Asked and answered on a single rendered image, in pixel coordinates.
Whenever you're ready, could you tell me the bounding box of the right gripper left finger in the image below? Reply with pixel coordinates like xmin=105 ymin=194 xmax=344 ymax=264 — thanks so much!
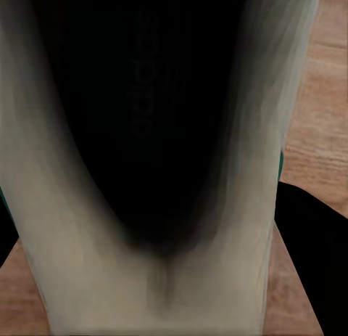
xmin=0 ymin=197 xmax=20 ymax=267

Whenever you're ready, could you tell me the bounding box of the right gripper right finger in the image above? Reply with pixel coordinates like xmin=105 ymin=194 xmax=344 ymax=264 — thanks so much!
xmin=274 ymin=181 xmax=348 ymax=336

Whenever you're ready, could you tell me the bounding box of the gym shoe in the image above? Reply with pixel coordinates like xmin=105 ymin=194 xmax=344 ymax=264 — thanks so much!
xmin=0 ymin=0 xmax=319 ymax=336

